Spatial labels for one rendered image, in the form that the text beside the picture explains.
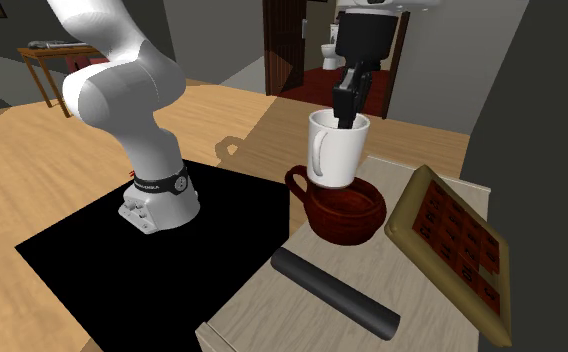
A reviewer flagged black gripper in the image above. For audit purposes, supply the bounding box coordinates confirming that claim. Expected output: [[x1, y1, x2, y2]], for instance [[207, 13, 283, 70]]
[[332, 11, 400, 130]]

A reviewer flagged white mug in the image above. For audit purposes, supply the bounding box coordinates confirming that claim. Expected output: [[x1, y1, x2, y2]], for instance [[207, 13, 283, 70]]
[[306, 108, 371, 190]]

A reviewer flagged white toilet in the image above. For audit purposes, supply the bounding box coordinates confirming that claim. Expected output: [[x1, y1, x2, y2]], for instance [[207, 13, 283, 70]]
[[319, 23, 347, 72]]

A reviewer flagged dark brown door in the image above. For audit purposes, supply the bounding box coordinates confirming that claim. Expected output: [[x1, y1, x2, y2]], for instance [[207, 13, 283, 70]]
[[262, 0, 308, 97]]

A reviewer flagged dark red clay pot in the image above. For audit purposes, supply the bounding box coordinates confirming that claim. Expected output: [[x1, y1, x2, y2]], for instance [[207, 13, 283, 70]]
[[284, 164, 388, 246]]

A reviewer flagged tan framed number tile puzzle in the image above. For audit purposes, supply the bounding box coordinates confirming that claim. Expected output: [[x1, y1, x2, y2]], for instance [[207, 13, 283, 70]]
[[384, 164, 513, 348]]

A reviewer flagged dark grey cylinder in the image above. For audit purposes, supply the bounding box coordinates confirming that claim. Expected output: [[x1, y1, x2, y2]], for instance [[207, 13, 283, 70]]
[[270, 246, 402, 342]]

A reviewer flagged red chair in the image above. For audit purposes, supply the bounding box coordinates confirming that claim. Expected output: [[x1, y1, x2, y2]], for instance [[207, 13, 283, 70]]
[[65, 55, 111, 75]]

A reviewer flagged black robot stand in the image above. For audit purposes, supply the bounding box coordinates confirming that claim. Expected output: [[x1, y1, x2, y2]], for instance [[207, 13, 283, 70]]
[[14, 159, 293, 352]]

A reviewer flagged wooden side table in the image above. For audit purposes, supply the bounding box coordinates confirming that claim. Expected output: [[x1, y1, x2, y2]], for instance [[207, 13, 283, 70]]
[[17, 40, 106, 119]]

